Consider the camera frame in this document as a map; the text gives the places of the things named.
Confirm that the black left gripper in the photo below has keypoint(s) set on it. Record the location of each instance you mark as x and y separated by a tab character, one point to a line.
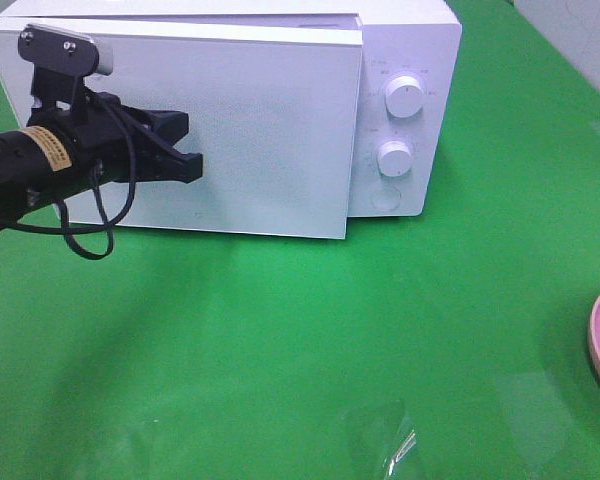
54	158

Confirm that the round white door button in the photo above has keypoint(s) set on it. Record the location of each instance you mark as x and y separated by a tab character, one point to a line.
386	199

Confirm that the white microwave knob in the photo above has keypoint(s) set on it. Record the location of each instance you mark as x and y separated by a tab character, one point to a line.
394	159
404	96

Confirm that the white microwave door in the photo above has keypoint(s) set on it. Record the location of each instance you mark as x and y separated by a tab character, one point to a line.
272	110

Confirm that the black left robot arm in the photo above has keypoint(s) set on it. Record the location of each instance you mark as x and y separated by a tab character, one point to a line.
57	156

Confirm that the white microwave oven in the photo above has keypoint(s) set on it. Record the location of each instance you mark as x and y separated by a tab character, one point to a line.
419	38

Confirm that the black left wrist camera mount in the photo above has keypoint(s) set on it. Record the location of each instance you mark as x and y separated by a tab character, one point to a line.
62	59

